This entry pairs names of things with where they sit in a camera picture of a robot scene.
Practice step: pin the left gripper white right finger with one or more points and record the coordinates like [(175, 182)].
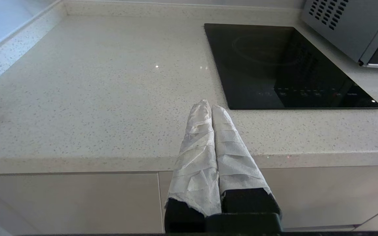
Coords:
[(238, 164)]

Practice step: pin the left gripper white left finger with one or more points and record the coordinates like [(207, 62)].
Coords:
[(195, 164)]

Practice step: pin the silver black microwave oven body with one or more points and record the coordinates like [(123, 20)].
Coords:
[(346, 29)]

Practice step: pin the beige cabinet front panel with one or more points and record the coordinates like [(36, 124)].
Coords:
[(323, 190), (77, 203)]

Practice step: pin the black induction cooktop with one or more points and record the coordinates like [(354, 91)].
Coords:
[(274, 65)]

